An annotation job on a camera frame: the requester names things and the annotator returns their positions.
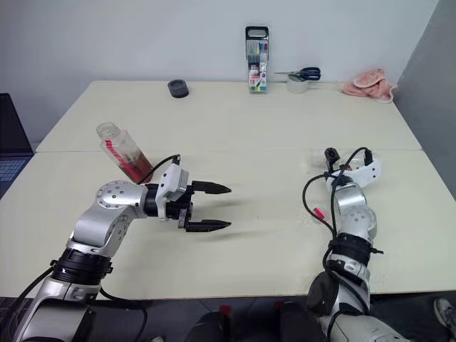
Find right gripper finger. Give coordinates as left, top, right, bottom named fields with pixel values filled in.
left=323, top=147, right=340, bottom=169

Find marker pen pack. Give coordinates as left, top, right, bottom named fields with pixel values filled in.
left=244, top=26, right=270, bottom=95

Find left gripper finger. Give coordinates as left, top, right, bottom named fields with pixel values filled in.
left=192, top=180, right=233, bottom=196
left=185, top=219, right=233, bottom=234

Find grey sneaker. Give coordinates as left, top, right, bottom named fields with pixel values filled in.
left=433, top=297, right=456, bottom=334

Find blue handled scissors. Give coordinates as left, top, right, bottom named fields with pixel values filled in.
left=273, top=66, right=321, bottom=81

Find dark laptop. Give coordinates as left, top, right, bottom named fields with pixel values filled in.
left=0, top=93, right=36, bottom=199

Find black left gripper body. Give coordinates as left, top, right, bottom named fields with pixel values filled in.
left=165, top=180, right=196, bottom=232

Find red liquid plastic bottle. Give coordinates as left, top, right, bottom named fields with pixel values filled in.
left=95, top=121, right=155, bottom=185

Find black round tape roll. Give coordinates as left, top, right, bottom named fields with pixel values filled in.
left=167, top=79, right=190, bottom=99

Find clear tape roll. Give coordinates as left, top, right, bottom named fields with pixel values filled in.
left=286, top=73, right=310, bottom=95

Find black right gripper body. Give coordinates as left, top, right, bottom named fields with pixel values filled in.
left=328, top=163, right=349, bottom=180

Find pink cloth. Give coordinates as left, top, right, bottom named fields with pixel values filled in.
left=341, top=68, right=399, bottom=105

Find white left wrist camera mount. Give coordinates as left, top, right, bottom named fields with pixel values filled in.
left=157, top=162, right=190, bottom=220

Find dark rounded shape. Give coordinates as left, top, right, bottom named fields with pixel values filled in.
left=185, top=311, right=224, bottom=342

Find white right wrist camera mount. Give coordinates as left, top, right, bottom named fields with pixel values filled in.
left=325, top=158, right=383, bottom=189

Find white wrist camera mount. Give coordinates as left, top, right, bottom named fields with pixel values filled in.
left=157, top=162, right=190, bottom=220
left=325, top=158, right=383, bottom=189

